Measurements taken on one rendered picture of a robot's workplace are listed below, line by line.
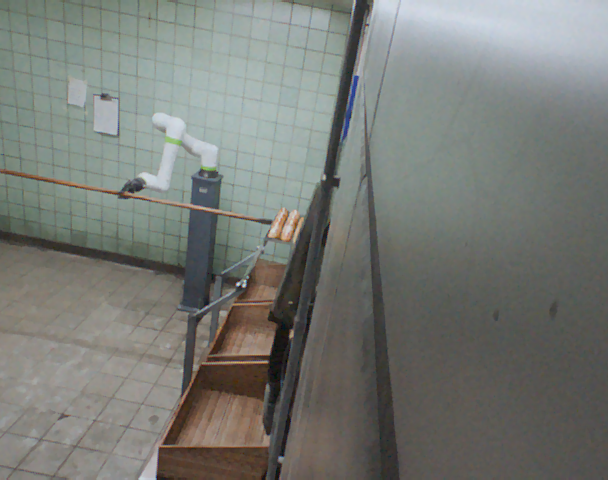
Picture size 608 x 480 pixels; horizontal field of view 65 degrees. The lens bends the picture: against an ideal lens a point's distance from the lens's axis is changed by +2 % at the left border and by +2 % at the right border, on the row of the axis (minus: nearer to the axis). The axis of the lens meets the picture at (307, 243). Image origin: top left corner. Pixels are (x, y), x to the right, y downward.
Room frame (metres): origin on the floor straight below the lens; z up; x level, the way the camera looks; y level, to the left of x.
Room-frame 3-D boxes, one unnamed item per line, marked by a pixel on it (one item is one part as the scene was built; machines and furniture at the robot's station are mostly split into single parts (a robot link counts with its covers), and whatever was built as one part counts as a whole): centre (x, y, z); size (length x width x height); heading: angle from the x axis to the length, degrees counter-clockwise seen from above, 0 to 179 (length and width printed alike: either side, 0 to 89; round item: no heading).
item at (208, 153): (3.64, 0.89, 1.36); 0.16 x 0.13 x 0.19; 61
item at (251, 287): (2.86, 0.15, 0.72); 0.56 x 0.49 x 0.28; 178
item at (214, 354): (2.27, 0.17, 0.72); 0.56 x 0.49 x 0.28; 179
